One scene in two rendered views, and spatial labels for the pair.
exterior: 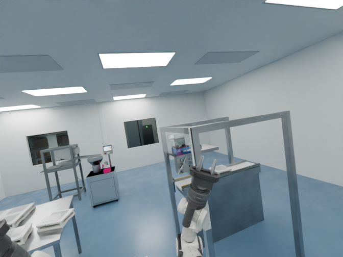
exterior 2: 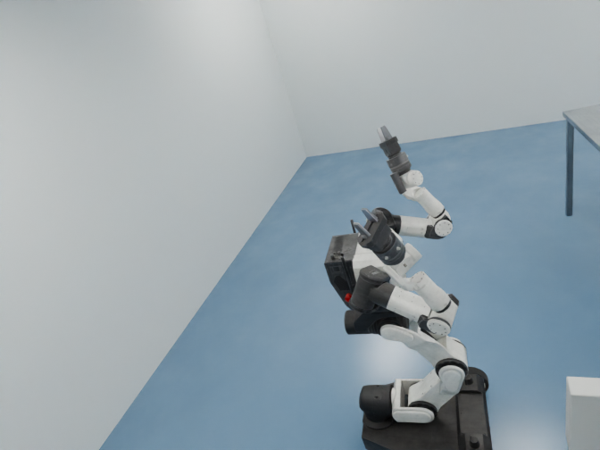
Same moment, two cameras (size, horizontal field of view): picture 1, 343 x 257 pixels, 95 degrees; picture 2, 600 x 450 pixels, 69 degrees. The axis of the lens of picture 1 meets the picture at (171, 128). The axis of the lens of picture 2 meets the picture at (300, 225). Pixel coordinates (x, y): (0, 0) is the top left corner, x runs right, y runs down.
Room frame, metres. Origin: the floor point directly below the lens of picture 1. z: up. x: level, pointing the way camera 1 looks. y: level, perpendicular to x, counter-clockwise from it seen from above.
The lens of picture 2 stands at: (1.30, -1.04, 2.28)
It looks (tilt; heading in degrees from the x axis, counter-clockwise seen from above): 29 degrees down; 136
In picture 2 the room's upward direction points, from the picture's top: 19 degrees counter-clockwise
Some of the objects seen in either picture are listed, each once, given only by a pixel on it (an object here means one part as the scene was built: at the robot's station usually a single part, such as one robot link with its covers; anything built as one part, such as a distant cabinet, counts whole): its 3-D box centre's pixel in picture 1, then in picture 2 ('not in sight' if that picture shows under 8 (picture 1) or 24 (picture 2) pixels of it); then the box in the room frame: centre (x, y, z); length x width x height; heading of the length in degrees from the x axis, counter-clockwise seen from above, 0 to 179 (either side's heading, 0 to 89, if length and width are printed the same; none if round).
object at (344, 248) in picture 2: not in sight; (369, 270); (0.38, 0.16, 1.15); 0.34 x 0.30 x 0.36; 112
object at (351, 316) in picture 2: not in sight; (375, 316); (0.36, 0.15, 0.88); 0.28 x 0.13 x 0.18; 22
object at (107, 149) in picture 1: (108, 156); not in sight; (4.14, 1.75, 1.07); 0.23 x 0.10 x 0.62; 107
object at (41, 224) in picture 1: (56, 216); not in sight; (1.64, 1.36, 0.95); 0.25 x 0.24 x 0.02; 5
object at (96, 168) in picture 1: (98, 163); not in sight; (3.98, 1.97, 0.95); 0.49 x 0.36 x 0.38; 107
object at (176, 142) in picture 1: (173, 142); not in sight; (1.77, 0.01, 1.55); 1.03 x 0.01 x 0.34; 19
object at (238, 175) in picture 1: (219, 177); not in sight; (2.30, -0.61, 0.85); 1.30 x 0.29 x 0.10; 109
